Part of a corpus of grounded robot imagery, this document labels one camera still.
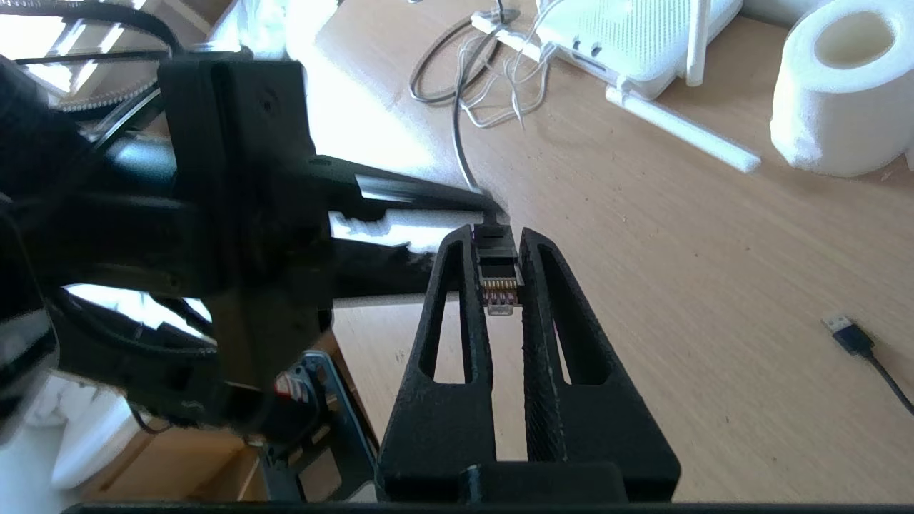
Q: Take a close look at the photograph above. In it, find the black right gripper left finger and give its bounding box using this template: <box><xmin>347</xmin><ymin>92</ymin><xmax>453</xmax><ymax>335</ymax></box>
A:
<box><xmin>376</xmin><ymin>225</ymin><xmax>498</xmax><ymax>501</ymax></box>

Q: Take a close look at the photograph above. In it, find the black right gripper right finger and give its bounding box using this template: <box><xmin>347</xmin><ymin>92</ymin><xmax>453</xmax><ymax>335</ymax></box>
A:
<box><xmin>518</xmin><ymin>228</ymin><xmax>681</xmax><ymax>501</ymax></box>

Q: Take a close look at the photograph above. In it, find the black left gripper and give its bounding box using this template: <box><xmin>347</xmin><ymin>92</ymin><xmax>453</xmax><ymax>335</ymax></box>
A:
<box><xmin>157</xmin><ymin>54</ymin><xmax>511</xmax><ymax>433</ymax></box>

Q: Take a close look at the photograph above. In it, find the black ethernet cable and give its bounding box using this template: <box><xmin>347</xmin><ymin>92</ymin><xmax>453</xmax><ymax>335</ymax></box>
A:
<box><xmin>409</xmin><ymin>0</ymin><xmax>526</xmax><ymax>317</ymax></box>

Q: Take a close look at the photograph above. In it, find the white router with antennas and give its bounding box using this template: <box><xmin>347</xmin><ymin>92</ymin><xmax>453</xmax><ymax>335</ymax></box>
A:
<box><xmin>471</xmin><ymin>0</ymin><xmax>762</xmax><ymax>175</ymax></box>

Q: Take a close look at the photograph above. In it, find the white toilet paper roll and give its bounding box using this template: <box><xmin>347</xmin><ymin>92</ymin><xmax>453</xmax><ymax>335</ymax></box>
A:
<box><xmin>770</xmin><ymin>0</ymin><xmax>914</xmax><ymax>178</ymax></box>

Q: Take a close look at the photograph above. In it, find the thin white adapter cable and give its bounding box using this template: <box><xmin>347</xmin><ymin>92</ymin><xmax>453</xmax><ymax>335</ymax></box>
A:
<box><xmin>457</xmin><ymin>0</ymin><xmax>566</xmax><ymax>131</ymax></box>

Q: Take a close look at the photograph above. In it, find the thin black USB cable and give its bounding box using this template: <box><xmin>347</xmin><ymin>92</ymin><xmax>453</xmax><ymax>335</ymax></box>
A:
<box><xmin>821</xmin><ymin>314</ymin><xmax>914</xmax><ymax>417</ymax></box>

